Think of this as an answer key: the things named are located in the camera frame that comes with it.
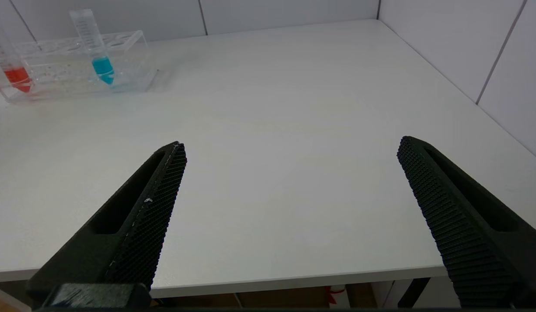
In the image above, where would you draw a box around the black table leg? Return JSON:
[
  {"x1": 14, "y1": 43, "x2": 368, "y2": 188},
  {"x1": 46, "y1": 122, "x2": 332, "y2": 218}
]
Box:
[{"x1": 397, "y1": 277, "x2": 430, "y2": 309}]

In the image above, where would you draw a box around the clear graduated plastic test tube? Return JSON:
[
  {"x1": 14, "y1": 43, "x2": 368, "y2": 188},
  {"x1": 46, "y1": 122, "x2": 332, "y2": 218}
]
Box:
[{"x1": 69, "y1": 10, "x2": 116, "y2": 85}]

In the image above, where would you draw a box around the small red object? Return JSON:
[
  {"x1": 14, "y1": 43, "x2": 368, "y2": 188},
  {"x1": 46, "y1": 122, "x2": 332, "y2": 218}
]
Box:
[{"x1": 324, "y1": 285, "x2": 344, "y2": 306}]

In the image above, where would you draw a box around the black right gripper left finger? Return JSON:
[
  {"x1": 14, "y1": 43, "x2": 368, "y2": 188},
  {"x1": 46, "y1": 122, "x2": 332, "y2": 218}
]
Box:
[{"x1": 27, "y1": 141, "x2": 187, "y2": 304}]

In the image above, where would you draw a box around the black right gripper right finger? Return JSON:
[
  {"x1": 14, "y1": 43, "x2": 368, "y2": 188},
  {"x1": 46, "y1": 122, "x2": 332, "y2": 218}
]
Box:
[{"x1": 397, "y1": 136, "x2": 536, "y2": 308}]

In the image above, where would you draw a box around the clear acrylic test tube rack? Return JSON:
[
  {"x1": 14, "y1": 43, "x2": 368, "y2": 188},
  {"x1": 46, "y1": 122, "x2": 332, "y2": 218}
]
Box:
[{"x1": 0, "y1": 29, "x2": 158, "y2": 104}]

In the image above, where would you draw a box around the red liquid test tube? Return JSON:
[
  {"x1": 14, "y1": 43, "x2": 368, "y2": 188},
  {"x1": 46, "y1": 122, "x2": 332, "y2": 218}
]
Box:
[{"x1": 0, "y1": 30, "x2": 34, "y2": 94}]

